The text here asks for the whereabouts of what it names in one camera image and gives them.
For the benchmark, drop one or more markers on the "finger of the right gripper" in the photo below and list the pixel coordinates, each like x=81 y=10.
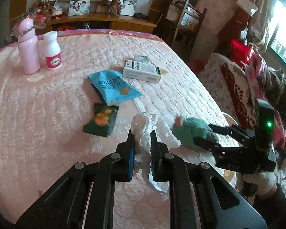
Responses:
x=208 y=145
x=240 y=134

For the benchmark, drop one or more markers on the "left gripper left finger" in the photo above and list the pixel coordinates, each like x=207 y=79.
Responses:
x=83 y=197

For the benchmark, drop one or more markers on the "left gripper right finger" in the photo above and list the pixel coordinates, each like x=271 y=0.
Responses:
x=199 y=196

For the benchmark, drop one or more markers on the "green plush toy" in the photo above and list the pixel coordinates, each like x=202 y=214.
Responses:
x=186 y=129

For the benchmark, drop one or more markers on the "white tissue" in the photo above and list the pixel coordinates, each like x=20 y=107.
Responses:
x=141 y=127

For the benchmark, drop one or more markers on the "dark green snack packet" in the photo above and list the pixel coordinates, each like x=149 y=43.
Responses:
x=103 y=121

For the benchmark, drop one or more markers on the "white green medicine box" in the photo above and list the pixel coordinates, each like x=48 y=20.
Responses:
x=141 y=71

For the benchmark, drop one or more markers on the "blue snack bag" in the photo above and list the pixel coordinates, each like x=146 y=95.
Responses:
x=112 y=88

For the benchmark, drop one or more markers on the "right hand white glove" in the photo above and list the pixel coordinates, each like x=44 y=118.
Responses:
x=265 y=181

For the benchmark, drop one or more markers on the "floral patterned sofa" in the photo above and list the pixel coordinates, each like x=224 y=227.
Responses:
x=228 y=85

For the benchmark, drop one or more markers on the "dark brown clothes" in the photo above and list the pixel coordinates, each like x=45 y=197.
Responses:
x=273 y=85

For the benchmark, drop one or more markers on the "pink clothes pile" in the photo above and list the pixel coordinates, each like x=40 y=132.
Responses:
x=255 y=68

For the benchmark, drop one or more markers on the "pink quilted mattress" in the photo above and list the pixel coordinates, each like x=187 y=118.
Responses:
x=42 y=115

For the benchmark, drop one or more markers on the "red box stack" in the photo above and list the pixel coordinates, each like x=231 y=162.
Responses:
x=233 y=36

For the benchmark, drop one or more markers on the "wooden chair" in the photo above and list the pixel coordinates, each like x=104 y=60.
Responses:
x=179 y=20

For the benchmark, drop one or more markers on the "wooden low cabinet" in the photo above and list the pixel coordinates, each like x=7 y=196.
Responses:
x=100 y=21

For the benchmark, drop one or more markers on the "white pill bottle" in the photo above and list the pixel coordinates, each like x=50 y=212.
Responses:
x=52 y=50

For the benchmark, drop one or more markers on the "pink water bottle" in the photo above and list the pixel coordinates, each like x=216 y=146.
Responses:
x=28 y=46

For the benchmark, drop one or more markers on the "framed couple photo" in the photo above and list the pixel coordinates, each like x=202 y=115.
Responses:
x=79 y=7

